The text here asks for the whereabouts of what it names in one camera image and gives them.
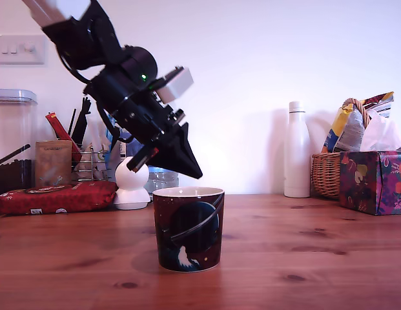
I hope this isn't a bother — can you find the white insulated bottle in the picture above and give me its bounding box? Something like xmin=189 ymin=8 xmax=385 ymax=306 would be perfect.
xmin=283 ymin=101 xmax=311 ymax=198

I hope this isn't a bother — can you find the floral tissue box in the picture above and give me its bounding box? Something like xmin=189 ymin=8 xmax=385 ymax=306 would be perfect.
xmin=338 ymin=150 xmax=401 ymax=216

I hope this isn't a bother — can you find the thin black stick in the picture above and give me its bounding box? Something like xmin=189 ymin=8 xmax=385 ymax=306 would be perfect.
xmin=67 ymin=108 xmax=77 ymax=136

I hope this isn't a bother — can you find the red striped snack bag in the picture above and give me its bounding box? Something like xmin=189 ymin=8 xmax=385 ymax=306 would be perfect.
xmin=360 ymin=91 xmax=395 ymax=120

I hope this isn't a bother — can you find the black kitchen tool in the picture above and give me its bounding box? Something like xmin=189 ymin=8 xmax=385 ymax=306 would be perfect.
xmin=71 ymin=96 xmax=92 ymax=150

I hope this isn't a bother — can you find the wicker basket with handle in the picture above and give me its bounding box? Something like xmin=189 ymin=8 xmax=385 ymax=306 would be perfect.
xmin=311 ymin=98 xmax=373 ymax=200

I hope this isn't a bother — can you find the chrome wire rack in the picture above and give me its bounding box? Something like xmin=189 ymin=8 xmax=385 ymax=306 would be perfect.
xmin=70 ymin=147 xmax=119 ymax=181

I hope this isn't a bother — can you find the white light switch plate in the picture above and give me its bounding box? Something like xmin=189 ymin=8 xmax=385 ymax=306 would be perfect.
xmin=0 ymin=34 xmax=46 ymax=65

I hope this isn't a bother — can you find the small white round camera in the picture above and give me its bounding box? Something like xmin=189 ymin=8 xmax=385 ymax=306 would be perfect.
xmin=112 ymin=156 xmax=152 ymax=211

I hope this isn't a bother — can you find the clear plastic storage container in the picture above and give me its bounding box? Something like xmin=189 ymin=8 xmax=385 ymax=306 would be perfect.
xmin=0 ymin=88 xmax=38 ymax=196

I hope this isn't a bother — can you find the red coffee bag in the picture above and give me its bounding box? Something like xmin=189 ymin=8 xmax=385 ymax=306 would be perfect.
xmin=0 ymin=180 xmax=119 ymax=216

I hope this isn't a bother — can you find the yellow and grey snack bag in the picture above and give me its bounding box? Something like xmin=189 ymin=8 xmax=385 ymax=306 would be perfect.
xmin=320 ymin=105 xmax=366 ymax=154

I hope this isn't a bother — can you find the white tissue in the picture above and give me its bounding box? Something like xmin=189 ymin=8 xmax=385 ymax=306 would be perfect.
xmin=358 ymin=109 xmax=401 ymax=152

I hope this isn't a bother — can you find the red stick packet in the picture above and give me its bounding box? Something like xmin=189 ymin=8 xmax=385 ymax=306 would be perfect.
xmin=45 ymin=112 xmax=82 ymax=162

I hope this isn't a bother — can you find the brown kraft paper pouch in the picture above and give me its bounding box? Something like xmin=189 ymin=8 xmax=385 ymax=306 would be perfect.
xmin=34 ymin=139 xmax=74 ymax=187

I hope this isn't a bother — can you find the dark planet print coffee cup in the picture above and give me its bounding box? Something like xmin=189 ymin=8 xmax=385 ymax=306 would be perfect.
xmin=152 ymin=186 xmax=225 ymax=273

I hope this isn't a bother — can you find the black scoop handle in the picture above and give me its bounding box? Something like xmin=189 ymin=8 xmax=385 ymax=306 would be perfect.
xmin=0 ymin=144 xmax=32 ymax=167

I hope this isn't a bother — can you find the large clear water bottle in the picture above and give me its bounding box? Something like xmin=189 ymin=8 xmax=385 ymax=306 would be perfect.
xmin=105 ymin=127 xmax=180 ymax=194

